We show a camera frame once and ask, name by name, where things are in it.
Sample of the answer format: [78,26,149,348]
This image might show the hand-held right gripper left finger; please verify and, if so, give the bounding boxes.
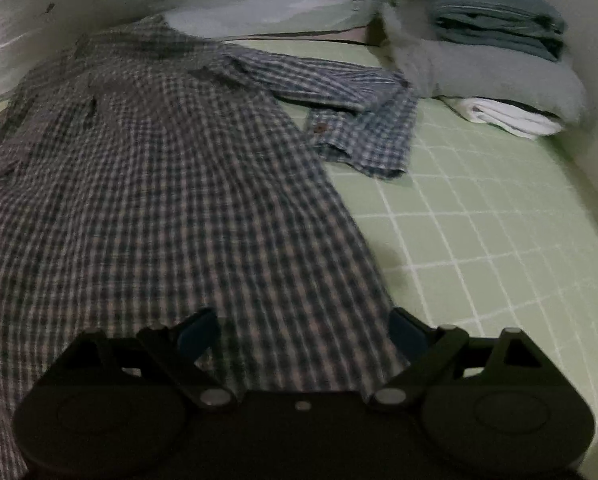
[54,307,240,408]

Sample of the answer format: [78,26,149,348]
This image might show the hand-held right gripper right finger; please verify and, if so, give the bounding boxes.
[369,307,555,408]

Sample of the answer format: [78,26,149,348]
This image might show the blue plaid shirt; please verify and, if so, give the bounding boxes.
[0,14,420,480]

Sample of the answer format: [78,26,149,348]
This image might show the folded blue-grey clothes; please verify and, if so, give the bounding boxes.
[414,0,567,63]

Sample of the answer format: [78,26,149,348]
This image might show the folded white towel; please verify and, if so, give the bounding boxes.
[441,95,565,140]

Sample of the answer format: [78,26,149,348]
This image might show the fluffy pale blanket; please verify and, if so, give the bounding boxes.
[379,2,590,128]

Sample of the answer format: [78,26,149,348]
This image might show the white carrot-print cloth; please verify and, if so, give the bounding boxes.
[0,0,175,111]

